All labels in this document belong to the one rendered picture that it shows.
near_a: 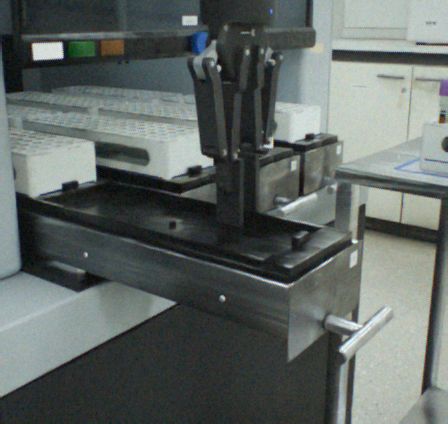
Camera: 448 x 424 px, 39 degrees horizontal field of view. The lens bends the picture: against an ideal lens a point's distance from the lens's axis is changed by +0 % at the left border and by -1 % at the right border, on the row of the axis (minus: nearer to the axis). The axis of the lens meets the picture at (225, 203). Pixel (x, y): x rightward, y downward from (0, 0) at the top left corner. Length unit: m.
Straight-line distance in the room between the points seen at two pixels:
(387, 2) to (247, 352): 2.90
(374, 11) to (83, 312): 3.18
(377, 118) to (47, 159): 2.40
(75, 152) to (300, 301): 0.36
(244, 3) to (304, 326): 0.29
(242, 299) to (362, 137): 2.56
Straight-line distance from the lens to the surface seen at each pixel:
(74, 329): 0.69
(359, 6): 3.74
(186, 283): 0.58
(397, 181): 0.82
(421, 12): 2.95
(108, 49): 0.74
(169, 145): 0.79
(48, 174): 0.75
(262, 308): 0.53
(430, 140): 0.86
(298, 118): 1.05
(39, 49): 0.68
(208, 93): 0.59
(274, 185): 0.94
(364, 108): 3.05
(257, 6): 0.60
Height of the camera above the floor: 1.01
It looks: 16 degrees down
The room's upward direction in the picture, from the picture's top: straight up
